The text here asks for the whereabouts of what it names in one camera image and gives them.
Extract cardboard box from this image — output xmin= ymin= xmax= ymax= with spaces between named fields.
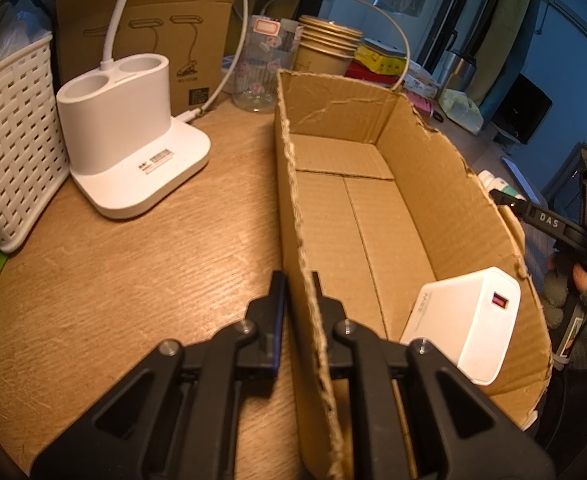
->
xmin=274 ymin=69 xmax=554 ymax=480

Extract blue white plastic bag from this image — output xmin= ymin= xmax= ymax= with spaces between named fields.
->
xmin=0 ymin=0 xmax=54 ymax=61

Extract white cable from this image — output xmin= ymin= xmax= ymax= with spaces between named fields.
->
xmin=174 ymin=0 xmax=413 ymax=123

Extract white woven plastic basket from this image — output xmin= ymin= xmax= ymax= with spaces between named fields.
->
xmin=0 ymin=32 xmax=72 ymax=253

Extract stack of brown paper cups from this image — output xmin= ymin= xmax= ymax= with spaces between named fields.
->
xmin=293 ymin=15 xmax=363 ymax=77

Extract white paper boxes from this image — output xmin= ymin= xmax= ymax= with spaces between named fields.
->
xmin=403 ymin=60 xmax=441 ymax=98

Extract steel thermos bottle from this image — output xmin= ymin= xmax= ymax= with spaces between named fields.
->
xmin=443 ymin=47 xmax=477 ymax=96

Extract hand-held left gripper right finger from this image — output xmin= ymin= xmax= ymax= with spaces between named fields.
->
xmin=312 ymin=271 xmax=557 ymax=480

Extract white charger block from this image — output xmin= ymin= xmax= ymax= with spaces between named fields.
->
xmin=399 ymin=266 xmax=522 ymax=387

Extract red flat box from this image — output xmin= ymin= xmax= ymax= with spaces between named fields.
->
xmin=346 ymin=62 xmax=404 ymax=86

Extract red tin can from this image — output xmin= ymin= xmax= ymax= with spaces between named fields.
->
xmin=407 ymin=91 xmax=437 ymax=117

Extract clear cup with stickers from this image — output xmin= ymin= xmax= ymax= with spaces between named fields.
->
xmin=232 ymin=14 xmax=304 ymax=112

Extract small white flat box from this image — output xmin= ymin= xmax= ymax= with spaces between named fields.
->
xmin=363 ymin=37 xmax=407 ymax=58

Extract olive curtain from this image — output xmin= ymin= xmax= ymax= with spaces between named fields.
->
xmin=473 ymin=0 xmax=541 ymax=106

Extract cardboard lamp package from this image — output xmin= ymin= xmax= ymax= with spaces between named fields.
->
xmin=54 ymin=0 xmax=254 ymax=116

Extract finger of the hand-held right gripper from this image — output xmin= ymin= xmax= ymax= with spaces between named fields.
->
xmin=490 ymin=189 xmax=530 ymax=215

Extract white bottle with green label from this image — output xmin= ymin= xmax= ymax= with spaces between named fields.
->
xmin=477 ymin=170 xmax=527 ymax=203

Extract yellow packet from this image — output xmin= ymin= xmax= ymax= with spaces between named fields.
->
xmin=356 ymin=45 xmax=407 ymax=75

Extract person's right hand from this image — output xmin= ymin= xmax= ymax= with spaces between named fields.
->
xmin=542 ymin=252 xmax=587 ymax=371

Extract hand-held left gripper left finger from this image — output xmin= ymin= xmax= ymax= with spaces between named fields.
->
xmin=30 ymin=270 xmax=289 ymax=480

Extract white desk lamp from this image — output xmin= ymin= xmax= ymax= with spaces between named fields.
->
xmin=56 ymin=0 xmax=212 ymax=221

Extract pale yellow plastic bag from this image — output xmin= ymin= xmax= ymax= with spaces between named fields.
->
xmin=438 ymin=87 xmax=485 ymax=135

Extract black monitor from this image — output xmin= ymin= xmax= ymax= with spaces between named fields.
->
xmin=491 ymin=74 xmax=553 ymax=145

